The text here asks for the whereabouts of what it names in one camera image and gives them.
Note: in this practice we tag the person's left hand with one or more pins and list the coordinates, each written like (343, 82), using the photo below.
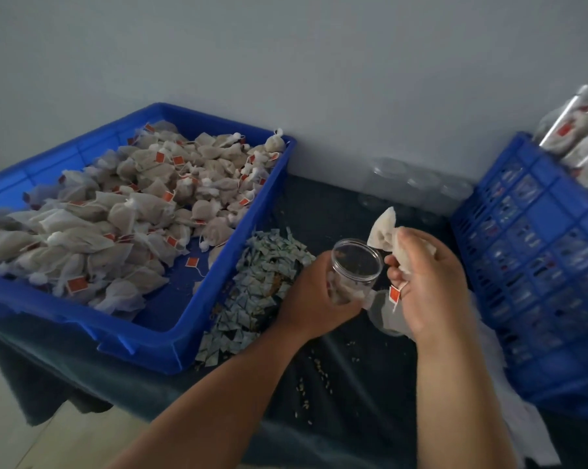
(301, 297)

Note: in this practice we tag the person's right hand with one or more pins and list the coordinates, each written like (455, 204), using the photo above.
(436, 288)

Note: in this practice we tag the person's left thumb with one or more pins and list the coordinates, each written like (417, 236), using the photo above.
(347, 313)

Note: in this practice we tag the person's right thumb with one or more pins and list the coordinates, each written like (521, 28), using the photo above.
(392, 277)

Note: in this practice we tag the white tea bag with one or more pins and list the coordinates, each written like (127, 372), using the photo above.
(381, 231)
(384, 315)

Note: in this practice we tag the clear plastic jar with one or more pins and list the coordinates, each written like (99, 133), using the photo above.
(355, 268)
(387, 183)
(455, 195)
(423, 192)

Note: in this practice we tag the person's left forearm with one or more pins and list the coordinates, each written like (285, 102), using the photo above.
(216, 405)

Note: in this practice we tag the person's right forearm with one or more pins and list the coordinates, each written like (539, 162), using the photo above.
(455, 400)

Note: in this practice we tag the scattered grain crumbs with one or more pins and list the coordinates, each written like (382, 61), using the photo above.
(318, 373)

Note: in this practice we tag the dark table cloth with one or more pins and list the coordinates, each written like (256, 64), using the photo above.
(357, 390)

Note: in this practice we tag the pile of small grey-green packets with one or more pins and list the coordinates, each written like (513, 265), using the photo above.
(255, 293)

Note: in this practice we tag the blue slotted plastic crate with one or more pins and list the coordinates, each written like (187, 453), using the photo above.
(543, 268)

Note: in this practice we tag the loose red paper tag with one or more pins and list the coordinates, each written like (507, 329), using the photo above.
(192, 262)

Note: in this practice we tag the blue plastic tray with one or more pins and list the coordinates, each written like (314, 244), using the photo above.
(176, 327)

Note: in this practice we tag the white cloth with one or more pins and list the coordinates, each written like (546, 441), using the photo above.
(524, 415)

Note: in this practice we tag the pile of tagged tea bags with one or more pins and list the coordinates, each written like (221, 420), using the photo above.
(127, 209)

